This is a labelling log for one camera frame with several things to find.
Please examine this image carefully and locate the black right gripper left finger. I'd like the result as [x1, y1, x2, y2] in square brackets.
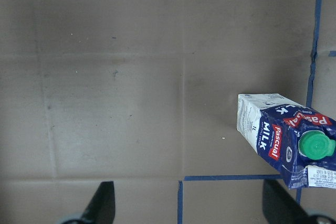
[79, 181, 116, 224]

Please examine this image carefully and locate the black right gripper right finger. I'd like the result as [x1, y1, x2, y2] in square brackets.
[262, 179, 336, 224]

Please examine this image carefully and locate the blue white milk carton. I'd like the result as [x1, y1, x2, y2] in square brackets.
[237, 93, 335, 189]

